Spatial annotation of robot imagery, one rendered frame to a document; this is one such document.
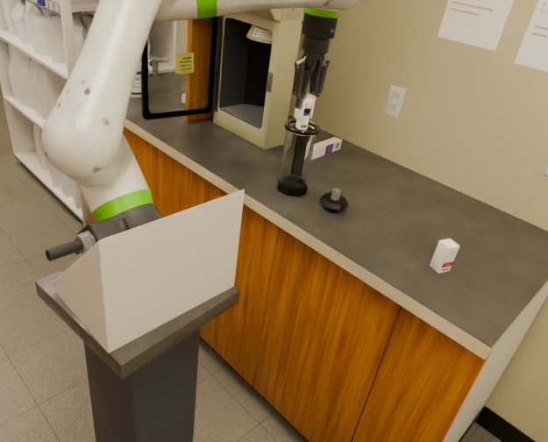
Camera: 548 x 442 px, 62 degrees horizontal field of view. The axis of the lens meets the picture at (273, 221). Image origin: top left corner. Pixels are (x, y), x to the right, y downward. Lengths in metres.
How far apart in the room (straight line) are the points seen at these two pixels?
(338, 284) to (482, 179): 0.73
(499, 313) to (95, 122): 1.00
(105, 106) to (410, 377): 1.01
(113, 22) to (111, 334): 0.56
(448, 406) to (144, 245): 0.89
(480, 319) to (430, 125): 0.88
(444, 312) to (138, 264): 0.72
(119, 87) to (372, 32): 1.28
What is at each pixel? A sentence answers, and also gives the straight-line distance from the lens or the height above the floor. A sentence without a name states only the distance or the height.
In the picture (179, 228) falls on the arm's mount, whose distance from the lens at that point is 0.87.
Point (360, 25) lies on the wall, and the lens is 2.00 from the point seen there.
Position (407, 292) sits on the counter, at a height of 0.94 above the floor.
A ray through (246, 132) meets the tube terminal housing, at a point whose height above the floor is 0.97.
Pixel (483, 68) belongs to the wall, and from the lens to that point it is 1.77.
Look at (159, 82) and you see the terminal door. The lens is 1.83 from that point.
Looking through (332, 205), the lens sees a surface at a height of 0.97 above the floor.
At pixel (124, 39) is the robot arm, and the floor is 1.46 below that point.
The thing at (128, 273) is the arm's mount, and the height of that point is 1.11.
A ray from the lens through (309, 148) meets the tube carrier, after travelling 1.44.
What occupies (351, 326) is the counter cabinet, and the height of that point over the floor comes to 0.71.
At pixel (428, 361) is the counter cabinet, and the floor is 0.77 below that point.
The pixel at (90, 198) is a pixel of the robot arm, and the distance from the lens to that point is 0.99.
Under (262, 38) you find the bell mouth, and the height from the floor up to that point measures 1.33.
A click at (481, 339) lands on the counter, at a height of 0.94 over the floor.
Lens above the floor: 1.64
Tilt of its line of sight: 32 degrees down
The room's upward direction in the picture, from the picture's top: 9 degrees clockwise
